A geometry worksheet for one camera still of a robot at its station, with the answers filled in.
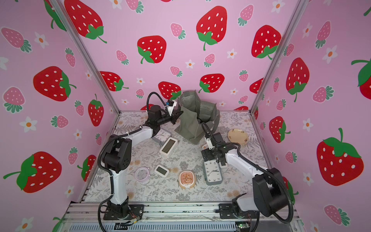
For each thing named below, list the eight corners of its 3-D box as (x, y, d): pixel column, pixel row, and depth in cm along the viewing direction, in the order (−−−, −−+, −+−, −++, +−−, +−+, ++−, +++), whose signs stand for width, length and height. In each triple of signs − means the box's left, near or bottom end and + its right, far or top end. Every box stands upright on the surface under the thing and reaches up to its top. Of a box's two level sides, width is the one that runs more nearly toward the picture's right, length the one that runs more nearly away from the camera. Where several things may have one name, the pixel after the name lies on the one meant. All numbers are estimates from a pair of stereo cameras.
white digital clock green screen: (159, 156, 97) (158, 152, 93) (170, 139, 106) (169, 135, 102) (169, 160, 95) (168, 156, 91) (179, 142, 104) (178, 138, 100)
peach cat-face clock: (178, 188, 84) (178, 186, 81) (179, 172, 90) (179, 170, 87) (195, 188, 84) (195, 186, 81) (195, 172, 90) (195, 170, 87)
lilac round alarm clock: (134, 182, 86) (133, 180, 83) (138, 169, 91) (136, 166, 89) (148, 182, 86) (146, 180, 83) (150, 169, 91) (149, 166, 89)
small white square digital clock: (154, 172, 90) (153, 170, 88) (158, 165, 93) (157, 163, 90) (166, 178, 88) (165, 176, 85) (170, 171, 90) (169, 169, 88)
